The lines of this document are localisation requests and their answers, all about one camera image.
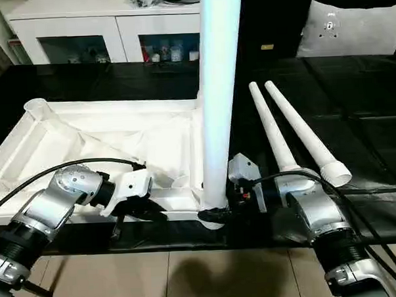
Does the white plastic table leg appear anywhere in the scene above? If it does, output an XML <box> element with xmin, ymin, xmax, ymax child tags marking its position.
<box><xmin>248</xmin><ymin>79</ymin><xmax>302</xmax><ymax>175</ymax></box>
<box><xmin>191</xmin><ymin>0</ymin><xmax>251</xmax><ymax>211</ymax></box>
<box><xmin>263</xmin><ymin>76</ymin><xmax>353</xmax><ymax>191</ymax></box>

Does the white plastic table top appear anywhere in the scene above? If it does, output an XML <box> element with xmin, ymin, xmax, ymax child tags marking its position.
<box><xmin>0</xmin><ymin>89</ymin><xmax>229</xmax><ymax>239</ymax></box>

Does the white sideboard with glass doors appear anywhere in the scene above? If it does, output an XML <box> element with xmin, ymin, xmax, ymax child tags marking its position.
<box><xmin>6</xmin><ymin>0</ymin><xmax>205</xmax><ymax>69</ymax></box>

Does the black cabinet with yellow label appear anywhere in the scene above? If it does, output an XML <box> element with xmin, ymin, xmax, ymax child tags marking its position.
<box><xmin>237</xmin><ymin>0</ymin><xmax>314</xmax><ymax>61</ymax></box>

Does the light grey cushion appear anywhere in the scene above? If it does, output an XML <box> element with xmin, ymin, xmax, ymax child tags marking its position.
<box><xmin>293</xmin><ymin>0</ymin><xmax>396</xmax><ymax>58</ymax></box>

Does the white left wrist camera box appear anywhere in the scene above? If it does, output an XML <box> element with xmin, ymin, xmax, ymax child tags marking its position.
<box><xmin>99</xmin><ymin>168</ymin><xmax>155</xmax><ymax>219</ymax></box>

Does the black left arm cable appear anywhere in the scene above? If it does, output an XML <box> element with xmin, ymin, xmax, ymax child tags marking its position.
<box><xmin>0</xmin><ymin>156</ymin><xmax>149</xmax><ymax>214</ymax></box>

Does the black metal frame bar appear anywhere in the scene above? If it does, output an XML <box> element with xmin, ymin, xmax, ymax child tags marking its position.
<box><xmin>24</xmin><ymin>258</ymin><xmax>70</xmax><ymax>297</ymax></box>

